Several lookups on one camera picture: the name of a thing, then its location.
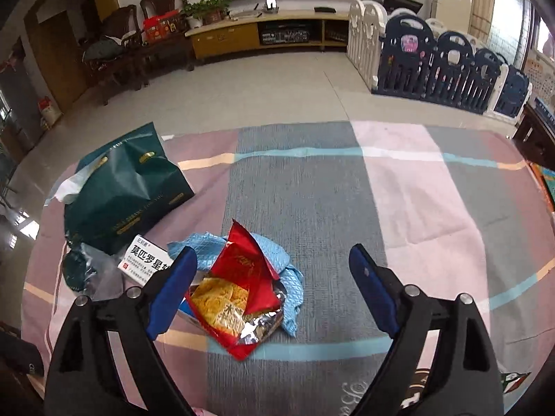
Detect potted green plant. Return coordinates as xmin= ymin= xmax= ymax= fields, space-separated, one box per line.
xmin=179 ymin=0 xmax=233 ymax=29

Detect green snack packet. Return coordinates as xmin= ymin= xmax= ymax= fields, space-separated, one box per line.
xmin=498 ymin=371 xmax=532 ymax=396

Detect dark cloth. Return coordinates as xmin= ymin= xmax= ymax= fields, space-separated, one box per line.
xmin=82 ymin=36 xmax=127 ymax=62

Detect red foil snack packet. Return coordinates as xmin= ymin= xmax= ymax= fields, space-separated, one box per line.
xmin=184 ymin=219 xmax=288 ymax=361

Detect dark green paper bag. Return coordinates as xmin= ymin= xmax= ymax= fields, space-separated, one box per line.
xmin=63 ymin=122 xmax=196 ymax=257

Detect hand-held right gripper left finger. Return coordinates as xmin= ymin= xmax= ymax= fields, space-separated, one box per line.
xmin=43 ymin=245 xmax=199 ymax=416

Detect yellow wooden television cabinet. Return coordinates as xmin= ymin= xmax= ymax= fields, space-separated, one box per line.
xmin=185 ymin=0 xmax=361 ymax=62

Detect black monitor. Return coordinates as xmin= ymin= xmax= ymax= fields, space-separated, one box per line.
xmin=383 ymin=0 xmax=424 ymax=15

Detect clear plastic bag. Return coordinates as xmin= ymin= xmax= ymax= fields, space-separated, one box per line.
xmin=61 ymin=240 xmax=131 ymax=303

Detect light blue cloth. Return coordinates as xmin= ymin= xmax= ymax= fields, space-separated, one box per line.
xmin=167 ymin=231 xmax=305 ymax=339

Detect dark wooden bench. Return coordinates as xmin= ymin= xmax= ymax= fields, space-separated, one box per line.
xmin=512 ymin=103 xmax=555 ymax=171

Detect wooden door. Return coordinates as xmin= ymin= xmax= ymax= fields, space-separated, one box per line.
xmin=23 ymin=8 xmax=95 ymax=114

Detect navy and white playpen fence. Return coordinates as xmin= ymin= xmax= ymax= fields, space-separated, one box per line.
xmin=346 ymin=0 xmax=533 ymax=119

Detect white sack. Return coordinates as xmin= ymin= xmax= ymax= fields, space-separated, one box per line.
xmin=39 ymin=97 xmax=64 ymax=129

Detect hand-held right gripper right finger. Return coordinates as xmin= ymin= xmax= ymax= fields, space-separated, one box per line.
xmin=349 ymin=243 xmax=506 ymax=416

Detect white crumpled paper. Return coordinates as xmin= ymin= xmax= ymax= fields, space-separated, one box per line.
xmin=43 ymin=165 xmax=99 ymax=205

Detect plaid pink grey tablecloth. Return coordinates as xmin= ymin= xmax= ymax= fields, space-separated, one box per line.
xmin=19 ymin=121 xmax=555 ymax=416

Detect red gift box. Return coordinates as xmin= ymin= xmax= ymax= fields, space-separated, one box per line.
xmin=142 ymin=10 xmax=181 ymax=44

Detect wall posters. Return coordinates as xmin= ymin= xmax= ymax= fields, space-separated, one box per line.
xmin=522 ymin=50 xmax=555 ymax=101

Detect white medicine box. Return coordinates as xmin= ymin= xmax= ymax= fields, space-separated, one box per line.
xmin=117 ymin=234 xmax=178 ymax=289

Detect dark wooden armchair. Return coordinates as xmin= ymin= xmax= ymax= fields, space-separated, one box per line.
xmin=82 ymin=4 xmax=145 ymax=105
xmin=139 ymin=0 xmax=197 ymax=72

